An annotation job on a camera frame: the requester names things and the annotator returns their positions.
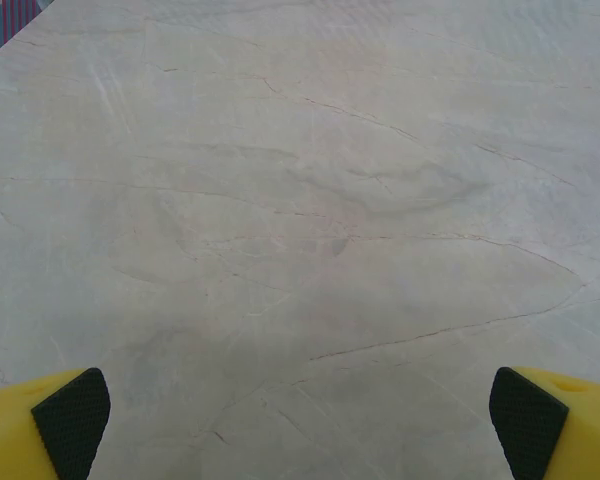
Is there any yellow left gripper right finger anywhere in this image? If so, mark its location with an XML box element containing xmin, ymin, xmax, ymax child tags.
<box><xmin>488</xmin><ymin>365</ymin><xmax>600</xmax><ymax>480</ymax></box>

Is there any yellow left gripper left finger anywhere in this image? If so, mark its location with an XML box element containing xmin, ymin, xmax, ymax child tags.
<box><xmin>0</xmin><ymin>367</ymin><xmax>112</xmax><ymax>480</ymax></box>

